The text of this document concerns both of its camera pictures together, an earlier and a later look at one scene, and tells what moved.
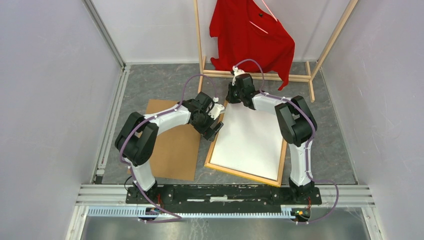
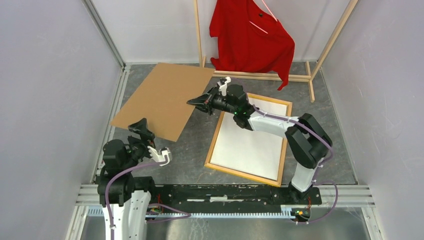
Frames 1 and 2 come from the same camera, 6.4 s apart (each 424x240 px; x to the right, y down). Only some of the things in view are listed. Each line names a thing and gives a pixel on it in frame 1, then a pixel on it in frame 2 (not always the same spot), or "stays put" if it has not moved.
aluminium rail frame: [102, 193] stays put
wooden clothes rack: [310, 78] stays put
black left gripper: [207, 132] -> [141, 127]
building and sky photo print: [249, 141] stays put
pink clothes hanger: [258, 27] stays put
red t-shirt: [243, 31] stays put
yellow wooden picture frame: [243, 174] stays put
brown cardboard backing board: [177, 154] -> [162, 99]
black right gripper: [230, 97] -> [204, 103]
